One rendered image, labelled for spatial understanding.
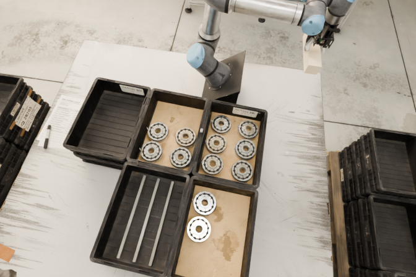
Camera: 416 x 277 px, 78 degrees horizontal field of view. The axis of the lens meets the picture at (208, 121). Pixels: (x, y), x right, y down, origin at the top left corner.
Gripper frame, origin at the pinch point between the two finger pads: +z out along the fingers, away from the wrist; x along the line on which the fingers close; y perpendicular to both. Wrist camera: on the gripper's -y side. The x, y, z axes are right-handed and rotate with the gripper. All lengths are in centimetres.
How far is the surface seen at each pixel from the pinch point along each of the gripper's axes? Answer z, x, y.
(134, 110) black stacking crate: 26, -86, 35
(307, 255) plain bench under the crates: 39, 10, 90
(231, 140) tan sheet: 26, -33, 44
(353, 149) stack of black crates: 71, 57, 18
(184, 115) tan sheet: 26, -59, 34
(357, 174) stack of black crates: 71, 57, 35
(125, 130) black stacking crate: 26, -86, 47
